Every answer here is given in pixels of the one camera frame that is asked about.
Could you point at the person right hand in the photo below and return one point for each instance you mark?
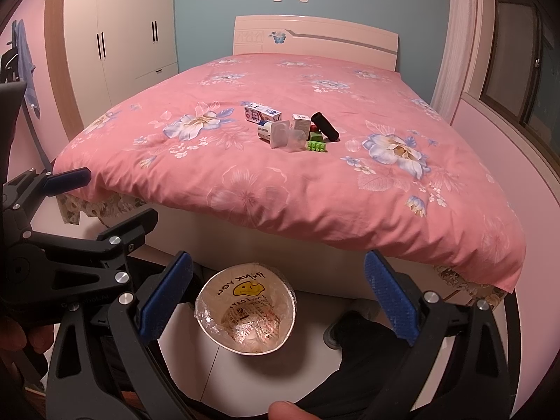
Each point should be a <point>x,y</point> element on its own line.
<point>284,410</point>

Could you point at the clear plastic cup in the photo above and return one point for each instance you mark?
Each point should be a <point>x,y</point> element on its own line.
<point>296,141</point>

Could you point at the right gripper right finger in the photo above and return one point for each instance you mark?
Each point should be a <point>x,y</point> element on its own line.
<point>475,383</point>

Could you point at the dark window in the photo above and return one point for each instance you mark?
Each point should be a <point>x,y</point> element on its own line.
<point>522,79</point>

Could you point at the white round trash bin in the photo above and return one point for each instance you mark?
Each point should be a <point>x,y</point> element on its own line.
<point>248,309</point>

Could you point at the white curtain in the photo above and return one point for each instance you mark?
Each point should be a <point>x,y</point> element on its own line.
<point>466,54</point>

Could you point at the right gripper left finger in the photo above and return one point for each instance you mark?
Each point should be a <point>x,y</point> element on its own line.
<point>107,362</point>

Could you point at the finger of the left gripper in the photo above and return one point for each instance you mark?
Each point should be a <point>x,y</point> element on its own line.
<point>46,252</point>
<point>24,194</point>

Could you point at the dark green wooden block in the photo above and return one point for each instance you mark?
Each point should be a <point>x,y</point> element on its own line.
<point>315,136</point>

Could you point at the white bed headboard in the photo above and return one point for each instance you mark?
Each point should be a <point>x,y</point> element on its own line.
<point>315,36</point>

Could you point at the person left hand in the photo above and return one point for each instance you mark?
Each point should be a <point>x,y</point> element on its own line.
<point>14,339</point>

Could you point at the light green toy brick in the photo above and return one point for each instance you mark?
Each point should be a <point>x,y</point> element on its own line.
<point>316,146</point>

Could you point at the black cylinder roll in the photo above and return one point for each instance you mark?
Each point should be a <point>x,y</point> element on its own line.
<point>325,127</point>

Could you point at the white medicine box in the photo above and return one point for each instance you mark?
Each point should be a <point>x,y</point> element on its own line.
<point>301,123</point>

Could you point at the blue hanging clothes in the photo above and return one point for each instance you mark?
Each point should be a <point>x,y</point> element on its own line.
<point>25,66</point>

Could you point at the white wardrobe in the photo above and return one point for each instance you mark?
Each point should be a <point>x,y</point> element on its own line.
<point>102,52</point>

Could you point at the blue white milk carton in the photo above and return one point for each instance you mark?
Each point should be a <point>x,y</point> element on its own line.
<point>256,112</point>

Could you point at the pink floral bed duvet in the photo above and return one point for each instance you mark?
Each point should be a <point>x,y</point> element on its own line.
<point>399,179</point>

